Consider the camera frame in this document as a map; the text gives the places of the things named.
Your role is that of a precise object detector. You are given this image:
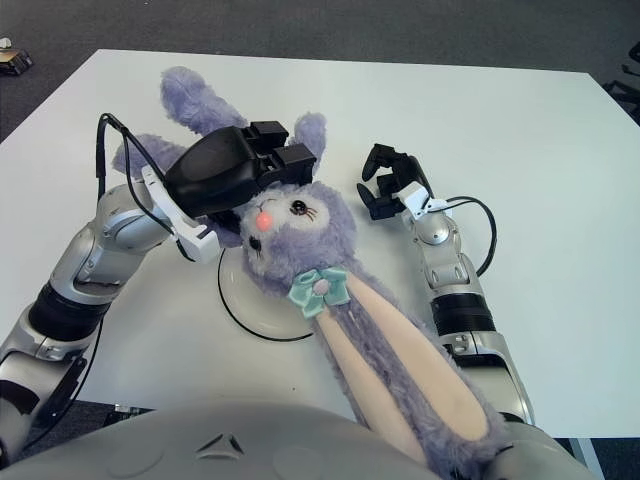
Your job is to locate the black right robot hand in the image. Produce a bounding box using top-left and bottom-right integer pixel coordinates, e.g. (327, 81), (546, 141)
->
(356, 143), (435, 221)

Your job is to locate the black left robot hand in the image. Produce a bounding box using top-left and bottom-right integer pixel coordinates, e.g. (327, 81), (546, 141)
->
(163, 119), (317, 236)

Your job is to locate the purple plush bunny doll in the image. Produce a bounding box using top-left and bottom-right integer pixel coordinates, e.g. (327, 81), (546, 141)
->
(112, 66), (516, 480)

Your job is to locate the white plate with black rim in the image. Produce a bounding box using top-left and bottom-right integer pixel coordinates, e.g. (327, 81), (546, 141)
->
(217, 244), (321, 343)

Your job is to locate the black and yellow box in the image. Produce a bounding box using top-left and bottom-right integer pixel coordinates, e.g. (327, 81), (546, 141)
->
(0, 47), (34, 76)

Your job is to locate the black office chair base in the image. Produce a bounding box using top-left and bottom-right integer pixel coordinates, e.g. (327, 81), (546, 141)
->
(602, 39), (640, 121)

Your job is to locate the grey robot torso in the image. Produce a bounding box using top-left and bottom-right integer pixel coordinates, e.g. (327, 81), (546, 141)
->
(0, 398), (436, 480)

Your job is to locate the white table leg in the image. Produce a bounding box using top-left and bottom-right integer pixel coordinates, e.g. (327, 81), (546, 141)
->
(569, 437), (601, 480)

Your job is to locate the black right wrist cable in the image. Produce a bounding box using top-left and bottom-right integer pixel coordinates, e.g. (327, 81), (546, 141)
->
(442, 196), (498, 279)

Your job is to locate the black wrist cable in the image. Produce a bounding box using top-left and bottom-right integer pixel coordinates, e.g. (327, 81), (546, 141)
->
(442, 196), (498, 279)
(94, 113), (174, 236)

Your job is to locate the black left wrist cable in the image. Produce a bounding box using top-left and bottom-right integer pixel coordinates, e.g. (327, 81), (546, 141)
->
(94, 113), (174, 236)

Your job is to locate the black left elbow cable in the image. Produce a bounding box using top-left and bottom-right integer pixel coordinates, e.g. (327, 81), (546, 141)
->
(22, 319), (101, 446)

